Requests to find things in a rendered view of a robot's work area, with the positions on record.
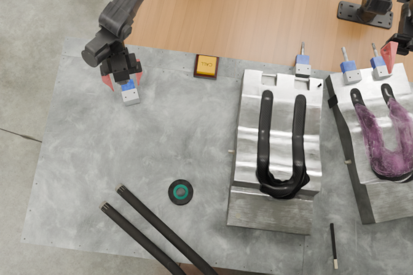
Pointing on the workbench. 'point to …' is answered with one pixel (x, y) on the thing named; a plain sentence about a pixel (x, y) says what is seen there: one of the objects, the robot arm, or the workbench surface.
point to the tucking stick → (334, 245)
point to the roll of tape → (177, 189)
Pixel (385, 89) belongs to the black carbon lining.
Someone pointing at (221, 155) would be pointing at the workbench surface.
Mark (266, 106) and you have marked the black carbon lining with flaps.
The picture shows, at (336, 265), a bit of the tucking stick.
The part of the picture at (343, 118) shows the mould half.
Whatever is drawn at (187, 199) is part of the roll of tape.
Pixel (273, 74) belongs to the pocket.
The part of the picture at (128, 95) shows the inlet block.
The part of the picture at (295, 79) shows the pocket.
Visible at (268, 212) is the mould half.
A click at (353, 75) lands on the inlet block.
